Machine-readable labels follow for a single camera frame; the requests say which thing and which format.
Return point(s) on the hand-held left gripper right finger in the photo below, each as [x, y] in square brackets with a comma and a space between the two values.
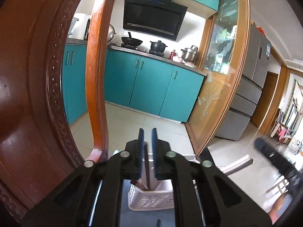
[155, 153]

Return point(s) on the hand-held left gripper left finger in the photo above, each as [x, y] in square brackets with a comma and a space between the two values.
[141, 153]

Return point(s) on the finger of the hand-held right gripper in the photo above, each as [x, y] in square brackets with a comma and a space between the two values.
[267, 150]

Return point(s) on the black patterned chopstick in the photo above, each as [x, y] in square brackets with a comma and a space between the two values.
[146, 167]

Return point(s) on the white plastic utensil basket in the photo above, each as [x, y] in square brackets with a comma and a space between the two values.
[149, 201]

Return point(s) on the person's right hand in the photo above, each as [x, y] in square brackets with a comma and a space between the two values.
[277, 209]

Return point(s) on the clothes drying rack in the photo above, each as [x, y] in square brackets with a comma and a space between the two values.
[281, 132]

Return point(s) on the brown wooden door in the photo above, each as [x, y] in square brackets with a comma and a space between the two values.
[267, 99]

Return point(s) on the green garland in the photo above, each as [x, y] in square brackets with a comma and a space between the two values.
[294, 89]

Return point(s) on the teal lower kitchen cabinets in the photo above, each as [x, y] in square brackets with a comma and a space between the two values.
[146, 82]

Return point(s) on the grey refrigerator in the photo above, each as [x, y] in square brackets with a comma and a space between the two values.
[251, 63]

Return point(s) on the wood framed glass sliding door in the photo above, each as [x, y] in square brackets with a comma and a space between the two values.
[220, 75]

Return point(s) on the small plate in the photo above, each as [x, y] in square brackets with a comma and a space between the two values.
[189, 64]

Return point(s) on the pink bowl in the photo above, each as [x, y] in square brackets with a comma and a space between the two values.
[177, 59]

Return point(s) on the red bottle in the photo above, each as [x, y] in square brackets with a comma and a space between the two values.
[172, 54]

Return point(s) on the gas stove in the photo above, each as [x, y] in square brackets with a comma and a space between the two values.
[142, 50]

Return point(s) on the stainless steel pot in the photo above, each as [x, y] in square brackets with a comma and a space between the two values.
[189, 54]

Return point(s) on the black cooking pot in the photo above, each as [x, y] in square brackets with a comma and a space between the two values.
[158, 46]

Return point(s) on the black wok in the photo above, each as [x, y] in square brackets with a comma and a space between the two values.
[132, 42]

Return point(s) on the silver wok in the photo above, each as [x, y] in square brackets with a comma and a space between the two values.
[111, 34]

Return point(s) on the carved wooden chair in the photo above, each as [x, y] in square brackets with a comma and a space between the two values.
[23, 99]

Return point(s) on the black range hood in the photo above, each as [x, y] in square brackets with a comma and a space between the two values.
[153, 16]

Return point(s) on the white kitchen appliance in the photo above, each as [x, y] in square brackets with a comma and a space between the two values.
[80, 26]

